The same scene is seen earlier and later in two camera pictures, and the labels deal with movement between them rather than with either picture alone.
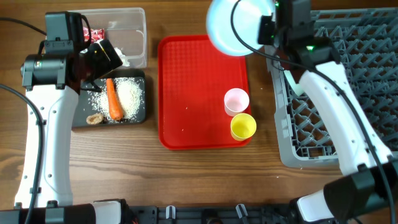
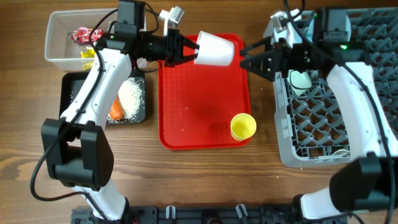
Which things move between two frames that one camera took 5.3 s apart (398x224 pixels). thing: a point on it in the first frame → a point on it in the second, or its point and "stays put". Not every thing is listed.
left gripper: (104, 66) → (174, 51)
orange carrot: (115, 107) stays put
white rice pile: (130, 93) stays put
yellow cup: (242, 127) stays put
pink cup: (236, 101) → (214, 50)
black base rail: (211, 214) stays put
